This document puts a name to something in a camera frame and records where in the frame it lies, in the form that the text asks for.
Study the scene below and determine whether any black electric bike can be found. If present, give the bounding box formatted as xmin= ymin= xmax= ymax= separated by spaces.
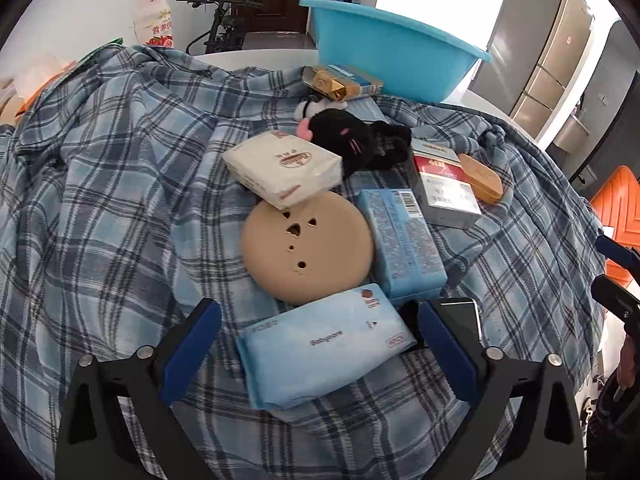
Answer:
xmin=176 ymin=0 xmax=263 ymax=56

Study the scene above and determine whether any light blue wet wipes pack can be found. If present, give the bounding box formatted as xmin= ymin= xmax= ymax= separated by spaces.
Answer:
xmin=235 ymin=282 xmax=418 ymax=411

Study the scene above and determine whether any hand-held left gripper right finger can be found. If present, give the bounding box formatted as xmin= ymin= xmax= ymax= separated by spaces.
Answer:
xmin=405 ymin=300 xmax=586 ymax=480

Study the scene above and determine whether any white drink bottle red cap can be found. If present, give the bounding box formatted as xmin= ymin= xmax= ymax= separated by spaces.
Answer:
xmin=132 ymin=0 xmax=177 ymax=51

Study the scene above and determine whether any black flat device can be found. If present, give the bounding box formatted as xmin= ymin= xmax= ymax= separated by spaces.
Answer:
xmin=430 ymin=297 xmax=483 ymax=348

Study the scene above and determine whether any red white silver box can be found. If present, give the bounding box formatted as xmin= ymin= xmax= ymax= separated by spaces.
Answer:
xmin=410 ymin=137 xmax=483 ymax=231

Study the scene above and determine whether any green container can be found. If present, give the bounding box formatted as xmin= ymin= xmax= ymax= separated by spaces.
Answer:
xmin=75 ymin=37 xmax=125 ymax=68

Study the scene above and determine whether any silver refrigerator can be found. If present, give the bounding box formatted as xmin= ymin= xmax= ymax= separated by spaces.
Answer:
xmin=467 ymin=0 xmax=596 ymax=143

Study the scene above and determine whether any blue plaid cloth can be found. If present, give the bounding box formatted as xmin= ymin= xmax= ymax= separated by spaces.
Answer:
xmin=0 ymin=45 xmax=608 ymax=480

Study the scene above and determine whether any beige round disc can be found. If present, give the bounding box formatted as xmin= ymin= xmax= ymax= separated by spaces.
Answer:
xmin=241 ymin=189 xmax=373 ymax=306

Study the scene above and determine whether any orange chair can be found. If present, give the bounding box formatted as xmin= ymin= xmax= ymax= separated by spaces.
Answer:
xmin=590 ymin=166 xmax=640 ymax=281

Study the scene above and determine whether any black plush toy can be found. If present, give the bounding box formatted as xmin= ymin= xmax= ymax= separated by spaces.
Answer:
xmin=299 ymin=108 xmax=413 ymax=176

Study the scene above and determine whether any person's dark striped clothing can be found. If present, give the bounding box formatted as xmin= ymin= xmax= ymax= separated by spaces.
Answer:
xmin=586 ymin=332 xmax=640 ymax=480

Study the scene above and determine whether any small white plush keychain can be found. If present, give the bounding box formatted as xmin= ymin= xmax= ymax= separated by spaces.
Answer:
xmin=295 ymin=99 xmax=326 ymax=121

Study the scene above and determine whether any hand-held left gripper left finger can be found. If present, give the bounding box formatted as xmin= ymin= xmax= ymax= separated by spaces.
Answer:
xmin=55 ymin=297 xmax=223 ymax=480

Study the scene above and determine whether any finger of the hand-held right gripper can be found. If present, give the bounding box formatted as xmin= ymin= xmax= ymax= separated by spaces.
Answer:
xmin=595 ymin=234 xmax=640 ymax=273
xmin=591 ymin=274 xmax=640 ymax=323

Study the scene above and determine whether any blue plastic basin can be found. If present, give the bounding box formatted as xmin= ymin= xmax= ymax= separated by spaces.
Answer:
xmin=299 ymin=0 xmax=493 ymax=106

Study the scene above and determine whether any grey blue flat box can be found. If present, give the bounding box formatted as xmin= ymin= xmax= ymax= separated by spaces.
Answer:
xmin=345 ymin=96 xmax=388 ymax=123

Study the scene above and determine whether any white tissue pack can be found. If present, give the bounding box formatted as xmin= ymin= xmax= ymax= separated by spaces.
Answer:
xmin=222 ymin=130 xmax=343 ymax=210

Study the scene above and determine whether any light blue barcode tissue pack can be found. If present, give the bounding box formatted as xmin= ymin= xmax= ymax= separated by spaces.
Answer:
xmin=356 ymin=188 xmax=448 ymax=306

